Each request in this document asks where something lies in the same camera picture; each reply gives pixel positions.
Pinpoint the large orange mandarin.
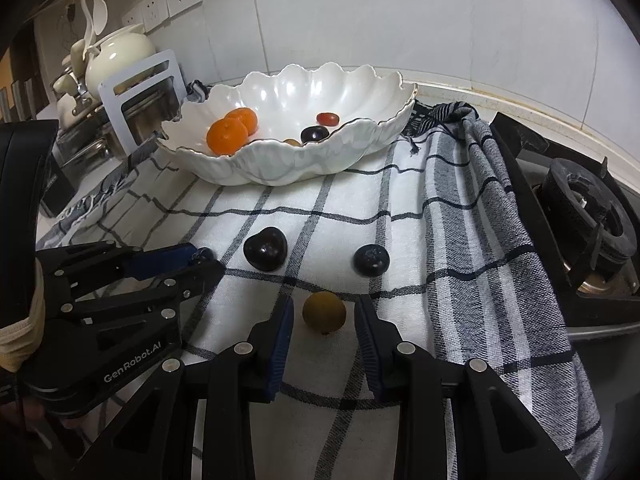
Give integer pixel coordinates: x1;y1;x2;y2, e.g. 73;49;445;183
206;118;248;156

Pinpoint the small orange mandarin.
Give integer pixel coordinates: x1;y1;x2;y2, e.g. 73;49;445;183
226;107;258;136

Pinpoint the dark cherry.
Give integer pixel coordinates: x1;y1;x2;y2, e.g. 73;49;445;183
243;226;288;272
300;125;330;144

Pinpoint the red grape tomato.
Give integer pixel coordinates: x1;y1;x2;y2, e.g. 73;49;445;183
316;112;341;127

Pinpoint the operator hand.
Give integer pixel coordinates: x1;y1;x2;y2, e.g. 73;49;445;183
0;259;46;373

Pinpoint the steel pot under rack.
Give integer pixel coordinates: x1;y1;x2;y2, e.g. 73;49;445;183
124;90;179;145

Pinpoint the white scalloped ceramic bowl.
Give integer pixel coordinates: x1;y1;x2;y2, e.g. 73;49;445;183
157;62;418;186

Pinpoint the black knife block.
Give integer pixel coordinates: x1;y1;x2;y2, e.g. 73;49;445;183
0;79;76;219

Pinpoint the black white checked cloth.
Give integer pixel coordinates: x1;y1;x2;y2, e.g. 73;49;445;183
41;102;603;479

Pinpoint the cream ceramic teapot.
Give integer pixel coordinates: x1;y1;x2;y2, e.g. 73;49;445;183
53;23;156;100

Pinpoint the black gas stove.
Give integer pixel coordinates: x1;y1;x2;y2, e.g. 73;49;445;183
490;113;639;340

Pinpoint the white hanging spoon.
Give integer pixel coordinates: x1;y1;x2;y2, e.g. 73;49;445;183
80;0;108;52

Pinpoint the white rack frame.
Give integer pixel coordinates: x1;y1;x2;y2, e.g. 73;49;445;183
98;49;186;158

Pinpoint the white wall socket panel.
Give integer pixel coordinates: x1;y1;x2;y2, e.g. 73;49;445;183
122;0;203;34

